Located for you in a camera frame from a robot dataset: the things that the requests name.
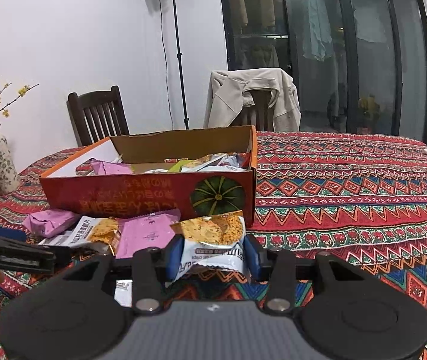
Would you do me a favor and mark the mauve snack packet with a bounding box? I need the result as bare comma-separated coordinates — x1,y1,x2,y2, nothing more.
116,209,181,259

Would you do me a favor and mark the orange cracker packet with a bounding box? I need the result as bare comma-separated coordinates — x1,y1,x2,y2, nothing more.
170,211,248,280

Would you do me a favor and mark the pink snack packet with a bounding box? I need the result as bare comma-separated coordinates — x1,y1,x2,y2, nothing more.
22,209,80,238

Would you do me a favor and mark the white snack packet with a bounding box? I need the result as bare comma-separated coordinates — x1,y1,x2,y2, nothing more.
40,216,121,254

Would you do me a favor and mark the green snack bar packet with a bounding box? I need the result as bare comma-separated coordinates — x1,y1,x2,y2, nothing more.
168,159,191,173

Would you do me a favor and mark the red patterned tablecloth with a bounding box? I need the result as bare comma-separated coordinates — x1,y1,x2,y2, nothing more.
0,133,427,359

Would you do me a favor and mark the dark wooden chair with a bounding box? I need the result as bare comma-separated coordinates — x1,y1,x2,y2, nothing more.
66,85,130,146

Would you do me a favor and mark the orange cardboard box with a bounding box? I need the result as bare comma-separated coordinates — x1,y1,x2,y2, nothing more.
40,125,257,226

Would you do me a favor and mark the chair with beige jacket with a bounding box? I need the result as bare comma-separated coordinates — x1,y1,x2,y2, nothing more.
231,90,274,132

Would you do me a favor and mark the beige jacket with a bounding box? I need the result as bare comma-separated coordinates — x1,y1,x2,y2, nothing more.
204,67,301,133

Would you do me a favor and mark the black framed glass door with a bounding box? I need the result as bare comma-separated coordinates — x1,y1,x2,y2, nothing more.
222,0,427,142

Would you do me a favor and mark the studio light stand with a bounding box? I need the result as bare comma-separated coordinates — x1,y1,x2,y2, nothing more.
172,0,190,130

